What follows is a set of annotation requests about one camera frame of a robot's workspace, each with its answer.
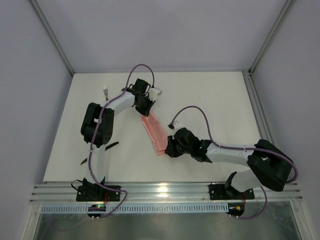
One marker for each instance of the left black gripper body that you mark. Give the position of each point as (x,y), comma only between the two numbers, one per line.
(145,108)

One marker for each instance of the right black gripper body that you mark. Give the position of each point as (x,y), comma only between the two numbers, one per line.
(171,148)

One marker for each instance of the pink cloth napkin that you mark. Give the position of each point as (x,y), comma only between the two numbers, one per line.
(156,132)

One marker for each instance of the black handled knife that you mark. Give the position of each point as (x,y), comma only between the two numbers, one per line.
(106,148)

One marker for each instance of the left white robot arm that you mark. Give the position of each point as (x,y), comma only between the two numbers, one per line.
(98,123)

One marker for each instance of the right small controller board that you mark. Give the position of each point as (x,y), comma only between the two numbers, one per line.
(235,210)

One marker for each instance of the small controller board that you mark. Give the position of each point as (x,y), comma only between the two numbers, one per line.
(235,210)
(96,211)

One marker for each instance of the left small controller board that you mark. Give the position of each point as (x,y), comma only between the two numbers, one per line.
(96,211)

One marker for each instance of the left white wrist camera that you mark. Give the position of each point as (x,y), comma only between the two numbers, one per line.
(153,93)

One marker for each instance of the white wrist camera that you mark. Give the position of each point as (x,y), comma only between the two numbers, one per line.
(175,125)
(153,93)

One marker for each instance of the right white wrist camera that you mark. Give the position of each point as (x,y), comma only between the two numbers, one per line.
(175,125)

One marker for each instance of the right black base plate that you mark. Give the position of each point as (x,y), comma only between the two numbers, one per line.
(217,191)

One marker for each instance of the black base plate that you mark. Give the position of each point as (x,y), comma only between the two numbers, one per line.
(217,191)
(92,192)

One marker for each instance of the slotted cable duct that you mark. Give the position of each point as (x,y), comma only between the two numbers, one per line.
(139,208)

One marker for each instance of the right side aluminium rail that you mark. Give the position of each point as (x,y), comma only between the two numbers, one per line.
(262,110)

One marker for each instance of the aluminium rail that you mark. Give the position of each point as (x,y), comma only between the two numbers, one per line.
(153,192)
(262,110)

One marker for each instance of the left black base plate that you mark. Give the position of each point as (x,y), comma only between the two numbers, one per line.
(92,192)

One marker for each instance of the front aluminium rail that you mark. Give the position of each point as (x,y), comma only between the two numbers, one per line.
(153,192)

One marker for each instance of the left corner aluminium post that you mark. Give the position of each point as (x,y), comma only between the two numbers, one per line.
(51,34)

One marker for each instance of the corner aluminium post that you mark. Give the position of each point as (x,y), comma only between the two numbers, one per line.
(272,33)
(51,34)

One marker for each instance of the right corner aluminium post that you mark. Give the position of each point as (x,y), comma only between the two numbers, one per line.
(272,33)

